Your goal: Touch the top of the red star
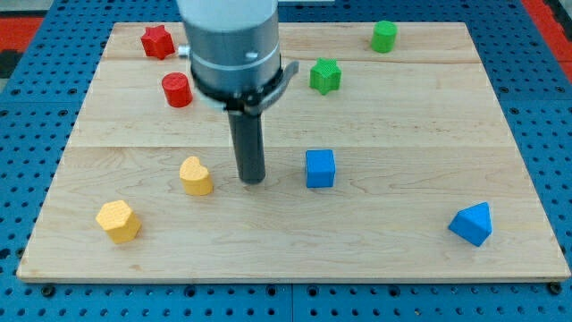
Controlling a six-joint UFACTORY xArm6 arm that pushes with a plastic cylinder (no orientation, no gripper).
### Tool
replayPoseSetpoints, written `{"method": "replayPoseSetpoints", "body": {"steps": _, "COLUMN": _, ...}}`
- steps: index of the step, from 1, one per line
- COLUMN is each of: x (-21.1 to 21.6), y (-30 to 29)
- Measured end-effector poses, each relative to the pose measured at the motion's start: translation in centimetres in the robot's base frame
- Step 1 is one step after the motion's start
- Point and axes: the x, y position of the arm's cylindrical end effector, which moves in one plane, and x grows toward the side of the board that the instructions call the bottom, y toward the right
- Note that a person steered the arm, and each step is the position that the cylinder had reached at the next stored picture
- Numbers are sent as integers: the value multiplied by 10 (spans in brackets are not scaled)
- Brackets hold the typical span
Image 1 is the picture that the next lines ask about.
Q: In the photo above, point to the red cylinder block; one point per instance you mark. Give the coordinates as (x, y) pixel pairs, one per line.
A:
(177, 89)

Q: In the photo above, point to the blue cube block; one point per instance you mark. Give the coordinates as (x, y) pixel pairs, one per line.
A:
(320, 168)

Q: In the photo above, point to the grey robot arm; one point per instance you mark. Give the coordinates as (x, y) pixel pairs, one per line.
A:
(235, 52)

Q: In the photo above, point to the wooden board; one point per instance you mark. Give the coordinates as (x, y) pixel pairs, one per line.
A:
(417, 134)

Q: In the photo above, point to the blue triangle block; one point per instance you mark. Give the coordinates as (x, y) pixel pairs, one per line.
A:
(473, 224)

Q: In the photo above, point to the green cylinder block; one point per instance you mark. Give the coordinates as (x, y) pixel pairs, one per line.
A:
(384, 36)

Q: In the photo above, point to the red star block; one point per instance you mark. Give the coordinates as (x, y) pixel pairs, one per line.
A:
(157, 42)

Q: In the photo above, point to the yellow hexagon block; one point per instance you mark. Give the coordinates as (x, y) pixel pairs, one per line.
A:
(119, 221)

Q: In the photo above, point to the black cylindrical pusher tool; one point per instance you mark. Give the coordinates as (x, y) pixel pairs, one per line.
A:
(247, 138)

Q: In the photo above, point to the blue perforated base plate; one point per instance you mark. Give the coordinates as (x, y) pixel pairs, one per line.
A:
(41, 101)

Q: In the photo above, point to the green star block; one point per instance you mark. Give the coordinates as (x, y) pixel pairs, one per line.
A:
(325, 75)

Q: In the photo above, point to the yellow heart block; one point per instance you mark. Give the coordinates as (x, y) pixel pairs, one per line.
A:
(195, 178)

